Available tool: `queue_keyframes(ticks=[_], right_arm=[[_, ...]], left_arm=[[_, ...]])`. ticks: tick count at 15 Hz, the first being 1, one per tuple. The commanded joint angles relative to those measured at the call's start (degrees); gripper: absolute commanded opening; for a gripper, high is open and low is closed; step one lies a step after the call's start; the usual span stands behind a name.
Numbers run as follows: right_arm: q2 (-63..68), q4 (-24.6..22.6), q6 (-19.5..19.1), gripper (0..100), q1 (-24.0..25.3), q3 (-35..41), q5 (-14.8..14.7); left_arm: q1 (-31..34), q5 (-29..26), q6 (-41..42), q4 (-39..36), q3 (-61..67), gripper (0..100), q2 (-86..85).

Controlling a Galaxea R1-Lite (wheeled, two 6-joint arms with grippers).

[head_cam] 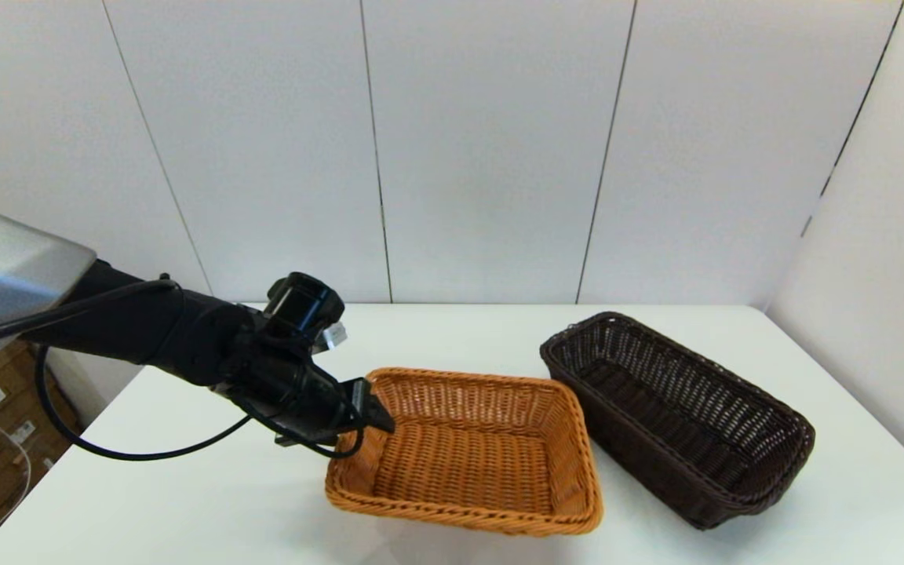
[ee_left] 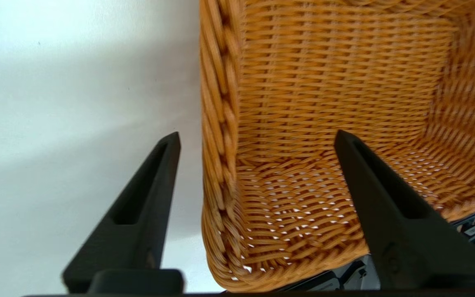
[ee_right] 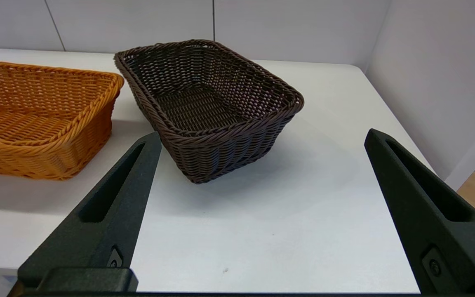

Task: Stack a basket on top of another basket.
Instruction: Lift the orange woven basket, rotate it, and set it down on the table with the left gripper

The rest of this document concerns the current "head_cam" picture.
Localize orange wicker basket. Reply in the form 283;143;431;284
324;366;604;537

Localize dark brown wicker basket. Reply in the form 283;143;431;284
539;312;817;531

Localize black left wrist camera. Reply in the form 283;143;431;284
265;272;348;351

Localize white cable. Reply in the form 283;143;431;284
0;367;34;546

